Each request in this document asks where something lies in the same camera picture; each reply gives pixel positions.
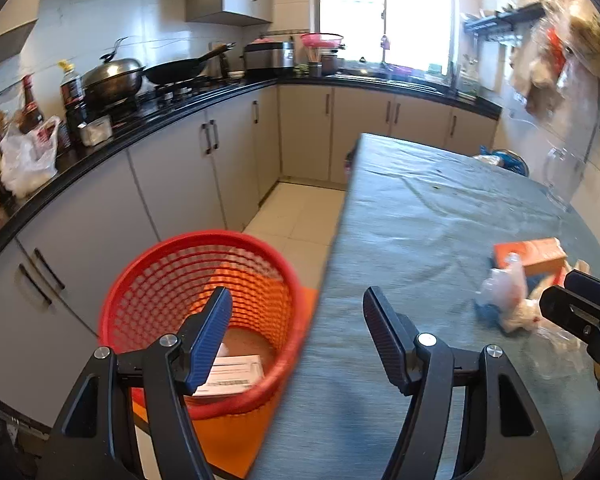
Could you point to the dark wall rack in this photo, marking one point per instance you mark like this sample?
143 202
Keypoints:
505 16

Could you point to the chopstick holder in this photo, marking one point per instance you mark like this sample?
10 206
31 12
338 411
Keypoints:
314 62

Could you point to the white labelled carton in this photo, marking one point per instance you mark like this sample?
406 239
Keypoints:
235 372

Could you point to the orange floor mat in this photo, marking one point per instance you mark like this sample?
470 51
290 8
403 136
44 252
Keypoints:
240 435

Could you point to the clear plastic bag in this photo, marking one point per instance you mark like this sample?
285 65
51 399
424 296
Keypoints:
505 285

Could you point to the dark bottle with yellow cap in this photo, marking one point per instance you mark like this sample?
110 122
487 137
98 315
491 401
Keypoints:
74 100

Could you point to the dark cooking pot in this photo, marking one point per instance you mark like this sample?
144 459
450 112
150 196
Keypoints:
330 64

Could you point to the small white bowl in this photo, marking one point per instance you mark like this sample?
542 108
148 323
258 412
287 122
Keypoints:
236 75

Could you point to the red label sauce bottle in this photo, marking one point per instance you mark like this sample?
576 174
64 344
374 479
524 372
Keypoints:
29 107

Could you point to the silver rice cooker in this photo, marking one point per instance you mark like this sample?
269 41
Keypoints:
267 57

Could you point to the black wok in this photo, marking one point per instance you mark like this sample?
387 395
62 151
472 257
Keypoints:
172 72

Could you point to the orange cardboard box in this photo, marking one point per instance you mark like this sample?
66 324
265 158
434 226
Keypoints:
530 255

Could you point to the clear glass pitcher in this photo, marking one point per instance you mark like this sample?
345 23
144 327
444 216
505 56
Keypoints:
562 180

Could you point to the kitchen window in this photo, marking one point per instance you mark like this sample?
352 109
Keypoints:
360 5

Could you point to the blue round container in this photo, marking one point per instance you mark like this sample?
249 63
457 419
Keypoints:
512 160

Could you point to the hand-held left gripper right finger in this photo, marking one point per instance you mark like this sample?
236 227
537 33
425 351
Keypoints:
380 330

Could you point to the sink faucet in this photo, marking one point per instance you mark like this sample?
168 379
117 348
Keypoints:
385 42

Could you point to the clear plastic wrapper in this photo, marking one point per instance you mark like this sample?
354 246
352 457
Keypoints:
560 350

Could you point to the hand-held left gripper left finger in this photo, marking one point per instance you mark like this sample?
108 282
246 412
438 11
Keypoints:
210 340

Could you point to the pink colander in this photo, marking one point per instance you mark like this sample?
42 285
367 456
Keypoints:
321 40

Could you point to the red plastic mesh basket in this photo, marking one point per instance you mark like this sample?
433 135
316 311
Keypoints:
145 280

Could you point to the hanging plastic bags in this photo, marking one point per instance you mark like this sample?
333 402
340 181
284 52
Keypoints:
565 50

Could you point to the clear food container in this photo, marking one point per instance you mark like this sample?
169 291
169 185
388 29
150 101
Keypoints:
95 131

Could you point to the grey kitchen base cabinets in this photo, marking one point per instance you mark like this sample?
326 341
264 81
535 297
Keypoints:
180 175

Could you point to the white plastic bag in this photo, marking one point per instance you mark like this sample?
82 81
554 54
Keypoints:
27 160

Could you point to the white cutting board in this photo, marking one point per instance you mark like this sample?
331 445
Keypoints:
491 67

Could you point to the black kitchen countertop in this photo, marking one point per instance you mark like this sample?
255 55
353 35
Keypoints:
105 147

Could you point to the wok with steel lid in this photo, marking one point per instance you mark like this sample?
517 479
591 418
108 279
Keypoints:
112 77

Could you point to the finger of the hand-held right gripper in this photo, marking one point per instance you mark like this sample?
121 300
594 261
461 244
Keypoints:
555 302
592 282

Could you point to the gas stove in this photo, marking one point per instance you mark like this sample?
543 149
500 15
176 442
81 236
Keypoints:
175 91

